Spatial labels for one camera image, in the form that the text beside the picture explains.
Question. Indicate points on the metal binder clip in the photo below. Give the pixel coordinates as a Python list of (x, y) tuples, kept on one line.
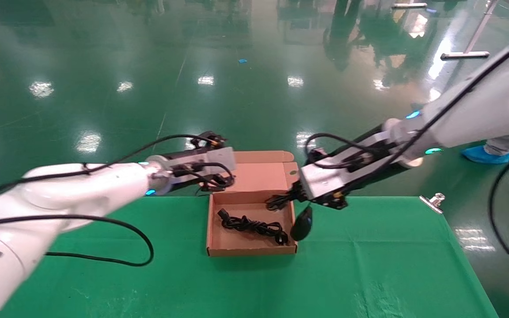
[(433, 203)]

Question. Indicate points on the open brown cardboard box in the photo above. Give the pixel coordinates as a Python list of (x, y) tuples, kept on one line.
[(245, 240)]

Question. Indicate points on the white table leg with foot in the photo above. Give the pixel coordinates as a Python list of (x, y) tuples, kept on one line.
[(464, 55), (409, 5)]

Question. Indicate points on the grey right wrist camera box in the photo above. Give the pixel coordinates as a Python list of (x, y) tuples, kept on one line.
[(325, 179)]

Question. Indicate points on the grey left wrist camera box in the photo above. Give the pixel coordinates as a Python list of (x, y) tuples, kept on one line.
[(221, 159)]

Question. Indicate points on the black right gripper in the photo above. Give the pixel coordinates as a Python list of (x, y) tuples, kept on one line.
[(332, 203)]

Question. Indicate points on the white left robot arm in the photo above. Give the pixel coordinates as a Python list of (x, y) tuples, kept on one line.
[(51, 198)]

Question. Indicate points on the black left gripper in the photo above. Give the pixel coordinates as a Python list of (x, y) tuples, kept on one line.
[(188, 154)]

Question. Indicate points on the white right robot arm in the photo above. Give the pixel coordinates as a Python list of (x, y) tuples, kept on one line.
[(480, 106)]

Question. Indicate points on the blue shoe cover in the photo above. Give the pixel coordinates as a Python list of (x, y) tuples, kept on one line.
[(486, 155)]

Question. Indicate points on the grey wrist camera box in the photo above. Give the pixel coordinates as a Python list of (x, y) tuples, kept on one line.
[(221, 159), (325, 179)]

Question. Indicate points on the green table cloth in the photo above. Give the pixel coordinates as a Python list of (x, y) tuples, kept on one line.
[(245, 287)]

